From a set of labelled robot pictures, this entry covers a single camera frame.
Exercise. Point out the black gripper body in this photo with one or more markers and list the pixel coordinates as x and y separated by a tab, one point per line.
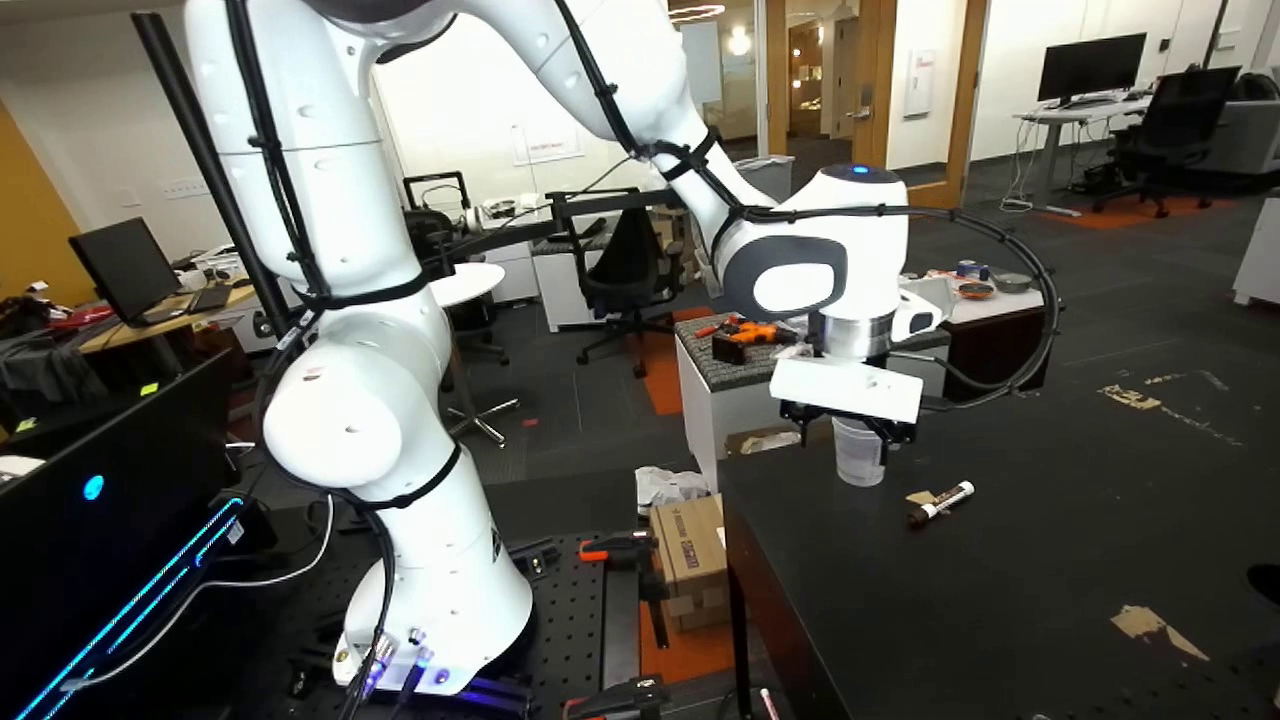
854	418

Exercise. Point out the brown and white marker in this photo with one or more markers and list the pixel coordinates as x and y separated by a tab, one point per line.
954	498

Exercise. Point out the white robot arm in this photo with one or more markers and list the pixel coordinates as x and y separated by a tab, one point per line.
372	400

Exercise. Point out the clear plastic cup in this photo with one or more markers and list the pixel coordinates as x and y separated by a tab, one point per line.
862	464

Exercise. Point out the grey topped white cabinet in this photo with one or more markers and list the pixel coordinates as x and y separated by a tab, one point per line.
720	392

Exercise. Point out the orange and black tool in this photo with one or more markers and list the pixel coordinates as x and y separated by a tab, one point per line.
740	338

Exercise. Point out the dark brown cabinet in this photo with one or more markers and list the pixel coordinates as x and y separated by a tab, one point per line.
1003	354

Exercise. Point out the white crumpled bag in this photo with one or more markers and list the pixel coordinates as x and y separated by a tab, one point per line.
667	486

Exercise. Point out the small cardboard box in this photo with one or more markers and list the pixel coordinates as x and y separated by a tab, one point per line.
689	553

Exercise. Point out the brown bowl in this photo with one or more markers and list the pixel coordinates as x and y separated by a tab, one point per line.
976	290

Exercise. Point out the grey bowl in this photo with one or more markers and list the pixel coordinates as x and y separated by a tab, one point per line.
1014	282

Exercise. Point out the black swivel chair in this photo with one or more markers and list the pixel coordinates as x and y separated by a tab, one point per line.
625	261

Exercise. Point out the white drawer cabinet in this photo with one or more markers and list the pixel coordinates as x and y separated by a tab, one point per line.
563	285

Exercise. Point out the large beige tape scrap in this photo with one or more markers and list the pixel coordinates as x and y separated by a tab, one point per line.
1141	623

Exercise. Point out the wooden door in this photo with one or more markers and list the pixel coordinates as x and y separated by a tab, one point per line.
872	82

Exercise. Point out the white office desk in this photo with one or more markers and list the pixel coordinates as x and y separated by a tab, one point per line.
1066	116

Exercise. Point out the white round table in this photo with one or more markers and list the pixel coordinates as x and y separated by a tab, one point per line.
474	282

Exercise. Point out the black monitor on white desk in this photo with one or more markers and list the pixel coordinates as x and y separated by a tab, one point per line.
1094	66

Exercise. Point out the black office chair with star base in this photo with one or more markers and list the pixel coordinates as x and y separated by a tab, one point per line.
435	246

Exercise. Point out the black slanted pole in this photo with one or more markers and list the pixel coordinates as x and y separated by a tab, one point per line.
207	145

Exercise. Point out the black tilted monitor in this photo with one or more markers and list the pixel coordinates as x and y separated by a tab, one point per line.
120	267

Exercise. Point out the black console with blue light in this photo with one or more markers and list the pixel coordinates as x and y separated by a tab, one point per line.
82	563

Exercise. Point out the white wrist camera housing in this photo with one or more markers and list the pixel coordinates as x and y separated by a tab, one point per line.
847	384

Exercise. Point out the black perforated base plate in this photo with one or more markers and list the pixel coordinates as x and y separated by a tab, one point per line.
573	625

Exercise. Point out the white wall sign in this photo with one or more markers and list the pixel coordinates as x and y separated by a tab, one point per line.
919	82

